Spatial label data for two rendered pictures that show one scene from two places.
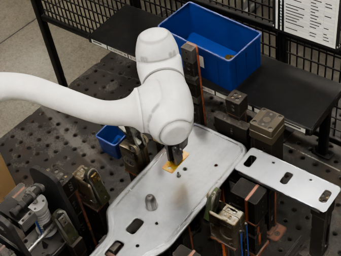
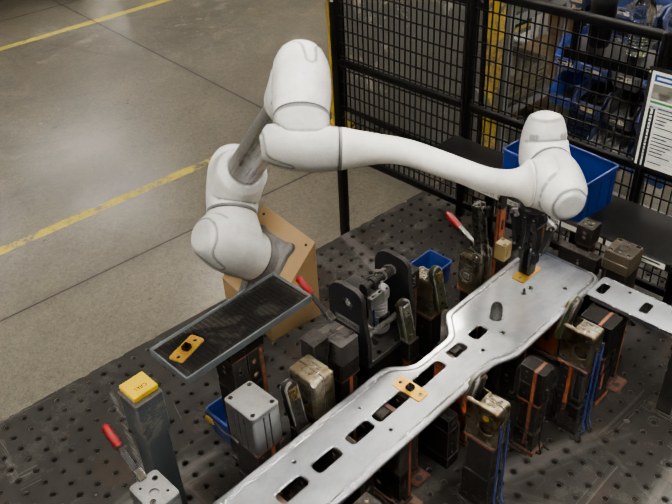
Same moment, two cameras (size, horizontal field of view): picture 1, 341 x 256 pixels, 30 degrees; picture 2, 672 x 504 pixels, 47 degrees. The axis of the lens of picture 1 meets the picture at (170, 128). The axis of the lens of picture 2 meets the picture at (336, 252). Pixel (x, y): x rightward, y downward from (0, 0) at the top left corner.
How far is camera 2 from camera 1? 0.62 m
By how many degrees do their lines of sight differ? 10
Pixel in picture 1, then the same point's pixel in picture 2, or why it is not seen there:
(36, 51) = (303, 208)
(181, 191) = (528, 307)
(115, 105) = (507, 172)
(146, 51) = (539, 128)
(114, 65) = (422, 207)
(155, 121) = (552, 188)
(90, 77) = (395, 214)
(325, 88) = not seen: outside the picture
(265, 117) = (622, 246)
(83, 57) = (357, 220)
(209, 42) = not seen: hidden behind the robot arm
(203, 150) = (550, 273)
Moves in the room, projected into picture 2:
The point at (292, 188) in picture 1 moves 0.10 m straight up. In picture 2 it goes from (653, 317) to (661, 286)
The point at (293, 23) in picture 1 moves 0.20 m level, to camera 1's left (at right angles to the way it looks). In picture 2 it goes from (656, 156) to (586, 159)
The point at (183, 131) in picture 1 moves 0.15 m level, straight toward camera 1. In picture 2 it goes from (579, 203) to (596, 246)
